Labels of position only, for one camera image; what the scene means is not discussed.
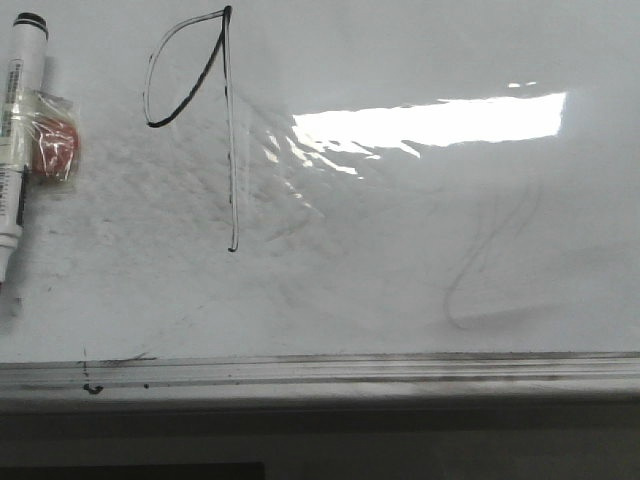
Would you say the red round magnet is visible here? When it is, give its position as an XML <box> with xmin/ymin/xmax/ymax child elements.
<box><xmin>25</xmin><ymin>91</ymin><xmax>81</xmax><ymax>189</ymax></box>

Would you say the white whiteboard marker black cap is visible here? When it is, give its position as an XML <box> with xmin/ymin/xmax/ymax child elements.
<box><xmin>1</xmin><ymin>12</ymin><xmax>49</xmax><ymax>281</ymax></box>

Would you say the white whiteboard with aluminium frame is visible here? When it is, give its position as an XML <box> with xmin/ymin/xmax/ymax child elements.
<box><xmin>1</xmin><ymin>1</ymin><xmax>639</xmax><ymax>413</ymax></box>

